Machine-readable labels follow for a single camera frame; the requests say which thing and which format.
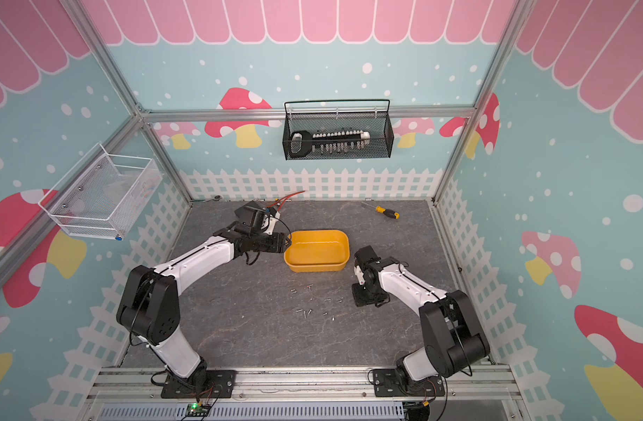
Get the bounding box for green circuit board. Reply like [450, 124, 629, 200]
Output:
[183, 403, 212, 419]

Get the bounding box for black flat box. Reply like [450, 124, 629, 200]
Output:
[235, 201, 265, 226]

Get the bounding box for yellow plastic storage box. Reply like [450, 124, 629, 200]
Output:
[284, 230, 351, 273]

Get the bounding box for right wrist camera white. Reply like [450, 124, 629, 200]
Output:
[353, 266, 365, 286]

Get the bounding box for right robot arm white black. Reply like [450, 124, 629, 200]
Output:
[351, 246, 491, 394]

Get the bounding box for yellow black screwdriver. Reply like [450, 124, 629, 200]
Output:
[361, 202, 400, 220]

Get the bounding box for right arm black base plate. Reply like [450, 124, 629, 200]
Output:
[367, 368, 445, 400]

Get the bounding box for red handled pliers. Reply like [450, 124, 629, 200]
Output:
[266, 191, 305, 212]

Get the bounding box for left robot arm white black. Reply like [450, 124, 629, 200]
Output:
[116, 226, 292, 397]

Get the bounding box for white wire mesh basket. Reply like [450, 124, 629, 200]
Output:
[38, 144, 163, 241]

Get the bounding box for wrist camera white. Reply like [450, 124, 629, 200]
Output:
[234, 201, 279, 236]
[353, 266, 365, 286]

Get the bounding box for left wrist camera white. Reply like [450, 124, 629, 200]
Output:
[234, 201, 279, 236]

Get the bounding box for black socket bit holder set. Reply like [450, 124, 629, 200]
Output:
[288, 131, 371, 158]

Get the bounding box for black wire mesh basket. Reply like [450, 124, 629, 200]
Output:
[282, 99, 394, 161]

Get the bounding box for aluminium front rail frame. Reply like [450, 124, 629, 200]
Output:
[77, 363, 530, 420]

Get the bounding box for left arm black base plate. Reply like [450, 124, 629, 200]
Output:
[160, 369, 237, 399]

